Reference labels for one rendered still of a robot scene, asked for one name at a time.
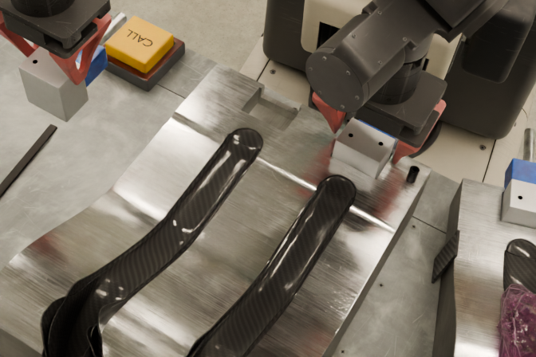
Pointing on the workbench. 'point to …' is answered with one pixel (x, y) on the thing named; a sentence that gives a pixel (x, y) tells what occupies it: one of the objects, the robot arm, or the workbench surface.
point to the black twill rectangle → (447, 254)
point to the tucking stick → (26, 158)
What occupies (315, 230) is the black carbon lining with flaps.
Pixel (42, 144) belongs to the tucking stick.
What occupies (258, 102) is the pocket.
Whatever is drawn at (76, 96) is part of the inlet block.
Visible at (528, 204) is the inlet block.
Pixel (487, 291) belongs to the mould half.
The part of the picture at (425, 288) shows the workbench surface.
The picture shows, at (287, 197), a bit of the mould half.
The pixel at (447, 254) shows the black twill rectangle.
